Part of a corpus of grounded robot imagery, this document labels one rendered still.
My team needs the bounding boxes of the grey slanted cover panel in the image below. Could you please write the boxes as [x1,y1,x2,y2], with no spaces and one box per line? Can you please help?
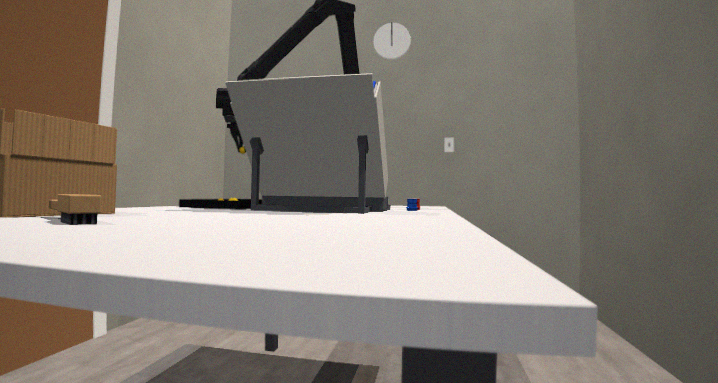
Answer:
[225,73,390,212]

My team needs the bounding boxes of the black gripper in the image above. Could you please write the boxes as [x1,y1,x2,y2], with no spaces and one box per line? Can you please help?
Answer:
[227,123,243,153]

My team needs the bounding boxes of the blue round plug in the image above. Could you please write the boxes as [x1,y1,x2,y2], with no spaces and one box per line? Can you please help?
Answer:
[406,199,418,211]

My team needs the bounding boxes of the brown cardboard box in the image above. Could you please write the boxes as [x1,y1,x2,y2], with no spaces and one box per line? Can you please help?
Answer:
[0,109,117,218]

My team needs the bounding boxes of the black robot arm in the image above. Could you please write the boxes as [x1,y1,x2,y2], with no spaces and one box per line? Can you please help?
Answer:
[216,0,359,123]

